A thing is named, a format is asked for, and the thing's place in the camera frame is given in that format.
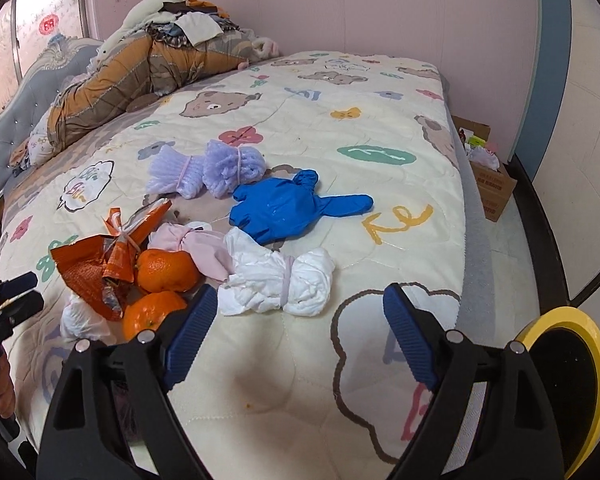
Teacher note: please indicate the bear printed blanket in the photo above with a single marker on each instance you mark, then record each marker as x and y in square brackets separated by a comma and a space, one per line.
[300, 110]

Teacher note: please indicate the grey tufted headboard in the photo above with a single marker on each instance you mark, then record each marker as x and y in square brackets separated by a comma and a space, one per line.
[25, 95]

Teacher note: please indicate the pile of clothes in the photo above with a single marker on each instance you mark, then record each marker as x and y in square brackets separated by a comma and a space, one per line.
[180, 20]

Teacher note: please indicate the white tied plastic bag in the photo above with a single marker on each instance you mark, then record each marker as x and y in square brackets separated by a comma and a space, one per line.
[270, 280]

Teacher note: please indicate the cardboard box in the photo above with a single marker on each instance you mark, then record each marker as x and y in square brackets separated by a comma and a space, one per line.
[495, 190]

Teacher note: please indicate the small white crumpled bag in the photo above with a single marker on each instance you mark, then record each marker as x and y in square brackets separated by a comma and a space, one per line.
[82, 322]

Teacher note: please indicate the pale pink tied cloth bundle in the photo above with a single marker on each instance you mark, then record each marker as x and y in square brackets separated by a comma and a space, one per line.
[200, 250]

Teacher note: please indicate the blue door frame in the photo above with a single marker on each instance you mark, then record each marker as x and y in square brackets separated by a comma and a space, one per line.
[545, 35]

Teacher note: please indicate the grey mattress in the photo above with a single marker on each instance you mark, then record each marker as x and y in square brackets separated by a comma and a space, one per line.
[480, 260]

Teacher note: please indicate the white pink plush toy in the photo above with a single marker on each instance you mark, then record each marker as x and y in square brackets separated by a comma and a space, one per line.
[265, 50]

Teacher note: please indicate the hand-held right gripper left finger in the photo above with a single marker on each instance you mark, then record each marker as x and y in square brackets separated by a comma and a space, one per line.
[196, 330]

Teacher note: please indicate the blue rubber glove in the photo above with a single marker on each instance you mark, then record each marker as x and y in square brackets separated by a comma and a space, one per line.
[280, 210]

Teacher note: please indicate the orange snack wrapper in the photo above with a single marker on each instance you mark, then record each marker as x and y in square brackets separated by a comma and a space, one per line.
[90, 270]

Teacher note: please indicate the white door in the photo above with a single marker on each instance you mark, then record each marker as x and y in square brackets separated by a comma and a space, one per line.
[595, 160]

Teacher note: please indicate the orange tangerine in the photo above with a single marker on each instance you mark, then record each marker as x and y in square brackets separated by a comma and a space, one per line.
[150, 315]
[167, 270]

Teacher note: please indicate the frosted window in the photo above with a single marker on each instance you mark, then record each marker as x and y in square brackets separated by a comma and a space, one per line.
[40, 5]

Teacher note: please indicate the blue-purple foam fruit net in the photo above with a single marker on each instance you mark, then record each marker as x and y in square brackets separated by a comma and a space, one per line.
[230, 167]

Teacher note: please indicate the person's left hand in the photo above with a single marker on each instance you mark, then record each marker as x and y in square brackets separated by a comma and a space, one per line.
[2, 390]

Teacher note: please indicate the lavender foam fruit net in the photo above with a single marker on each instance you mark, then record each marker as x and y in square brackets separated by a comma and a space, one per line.
[172, 172]

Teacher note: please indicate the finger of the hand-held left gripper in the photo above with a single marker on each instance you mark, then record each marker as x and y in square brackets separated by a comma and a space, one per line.
[17, 282]
[20, 307]

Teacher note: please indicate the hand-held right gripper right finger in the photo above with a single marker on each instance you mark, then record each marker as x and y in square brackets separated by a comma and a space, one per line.
[410, 332]

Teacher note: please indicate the yellow-rimmed trash bin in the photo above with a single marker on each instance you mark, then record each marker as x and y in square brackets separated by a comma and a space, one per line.
[580, 317]

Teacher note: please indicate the brown quilted duvet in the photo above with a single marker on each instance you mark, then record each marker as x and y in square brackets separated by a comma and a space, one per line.
[130, 75]

